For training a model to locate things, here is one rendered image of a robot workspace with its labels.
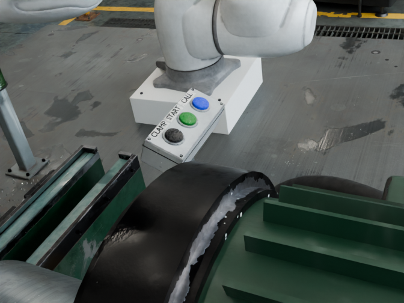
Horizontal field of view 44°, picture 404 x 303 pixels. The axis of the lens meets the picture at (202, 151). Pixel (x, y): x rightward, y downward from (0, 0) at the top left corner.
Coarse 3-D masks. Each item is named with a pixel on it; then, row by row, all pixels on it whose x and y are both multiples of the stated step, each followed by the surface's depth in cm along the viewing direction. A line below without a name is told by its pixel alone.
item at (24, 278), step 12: (0, 264) 52; (12, 264) 53; (24, 264) 54; (0, 276) 49; (12, 276) 49; (24, 276) 50; (36, 276) 50; (48, 276) 51; (60, 276) 52; (0, 288) 47; (12, 288) 47; (24, 288) 47; (36, 288) 47; (48, 288) 47; (60, 288) 48; (72, 288) 48; (0, 300) 45; (12, 300) 45; (24, 300) 45; (36, 300) 45; (48, 300) 45; (60, 300) 45; (72, 300) 46
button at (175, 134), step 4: (172, 128) 81; (168, 132) 80; (172, 132) 80; (176, 132) 80; (180, 132) 80; (168, 136) 79; (172, 136) 79; (176, 136) 80; (180, 136) 80; (168, 140) 79; (172, 140) 79; (176, 140) 79; (180, 140) 80
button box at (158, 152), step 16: (192, 96) 88; (208, 96) 90; (176, 112) 84; (192, 112) 86; (208, 112) 87; (160, 128) 81; (176, 128) 82; (192, 128) 83; (208, 128) 85; (144, 144) 79; (160, 144) 79; (176, 144) 79; (192, 144) 80; (144, 160) 81; (160, 160) 80; (176, 160) 78
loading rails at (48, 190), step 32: (96, 160) 107; (128, 160) 101; (32, 192) 96; (64, 192) 99; (96, 192) 95; (128, 192) 101; (0, 224) 90; (32, 224) 92; (64, 224) 89; (96, 224) 93; (0, 256) 86; (32, 256) 84; (64, 256) 86
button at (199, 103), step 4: (192, 100) 87; (196, 100) 87; (200, 100) 87; (204, 100) 87; (192, 104) 87; (196, 104) 86; (200, 104) 86; (204, 104) 87; (208, 104) 87; (200, 108) 86; (204, 108) 86
